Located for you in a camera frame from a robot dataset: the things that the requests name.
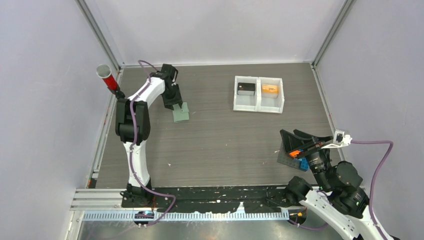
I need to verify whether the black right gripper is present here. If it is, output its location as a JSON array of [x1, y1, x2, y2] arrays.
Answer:
[[277, 128, 331, 190]]

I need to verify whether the green card holder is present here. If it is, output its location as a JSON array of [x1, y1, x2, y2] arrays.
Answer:
[[172, 102, 190, 123]]

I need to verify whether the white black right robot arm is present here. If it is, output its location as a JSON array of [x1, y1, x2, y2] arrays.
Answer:
[[280, 129, 395, 240]]

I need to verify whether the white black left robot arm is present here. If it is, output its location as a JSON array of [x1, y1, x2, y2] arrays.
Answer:
[[112, 64, 184, 207]]

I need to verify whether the orange lego brick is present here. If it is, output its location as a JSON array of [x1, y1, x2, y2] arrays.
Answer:
[[288, 149, 303, 159]]

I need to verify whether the white two-compartment bin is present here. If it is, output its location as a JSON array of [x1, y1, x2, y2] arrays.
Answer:
[[233, 75, 285, 114]]

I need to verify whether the orange box in bin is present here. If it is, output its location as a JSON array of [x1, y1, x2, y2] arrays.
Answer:
[[261, 84, 280, 98]]

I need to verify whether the black box in bin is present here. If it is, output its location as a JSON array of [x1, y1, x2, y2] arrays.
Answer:
[[236, 82, 256, 96]]

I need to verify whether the red microphone on stand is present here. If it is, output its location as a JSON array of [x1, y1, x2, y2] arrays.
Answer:
[[96, 64, 126, 99]]

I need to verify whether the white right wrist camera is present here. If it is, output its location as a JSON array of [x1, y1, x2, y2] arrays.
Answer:
[[321, 129, 353, 149]]

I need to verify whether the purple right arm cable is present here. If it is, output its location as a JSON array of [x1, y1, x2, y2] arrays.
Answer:
[[349, 139, 395, 240]]

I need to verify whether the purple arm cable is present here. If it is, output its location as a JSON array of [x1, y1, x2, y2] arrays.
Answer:
[[127, 59, 177, 228], [349, 139, 395, 240]]

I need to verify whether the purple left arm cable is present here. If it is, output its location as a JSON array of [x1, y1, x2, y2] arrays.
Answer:
[[127, 59, 177, 228]]

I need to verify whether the aluminium front rail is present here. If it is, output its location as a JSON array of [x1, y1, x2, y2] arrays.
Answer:
[[71, 188, 332, 222]]

